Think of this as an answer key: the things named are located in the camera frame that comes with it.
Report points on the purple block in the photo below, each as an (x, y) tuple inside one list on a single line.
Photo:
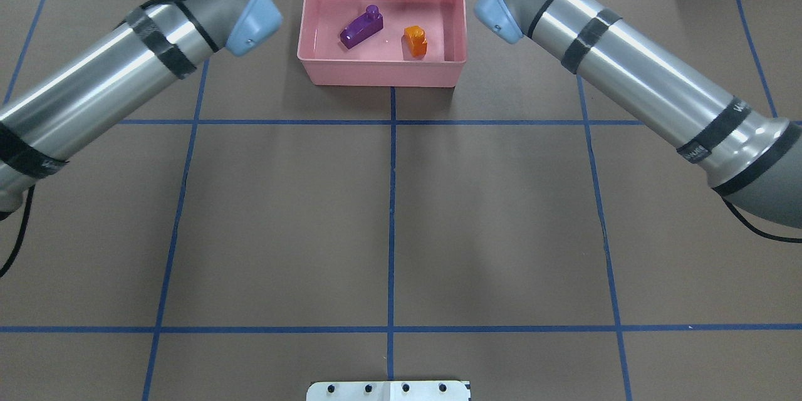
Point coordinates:
[(363, 27)]

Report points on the orange block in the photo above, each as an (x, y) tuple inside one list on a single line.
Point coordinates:
[(416, 42)]

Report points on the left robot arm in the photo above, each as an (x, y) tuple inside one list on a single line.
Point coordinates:
[(156, 44)]

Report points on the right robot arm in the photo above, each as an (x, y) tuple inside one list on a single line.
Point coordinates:
[(751, 161)]

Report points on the pink plastic box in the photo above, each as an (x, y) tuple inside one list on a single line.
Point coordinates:
[(383, 59)]

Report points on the white camera mast stand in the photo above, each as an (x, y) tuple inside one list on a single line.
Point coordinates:
[(390, 390)]

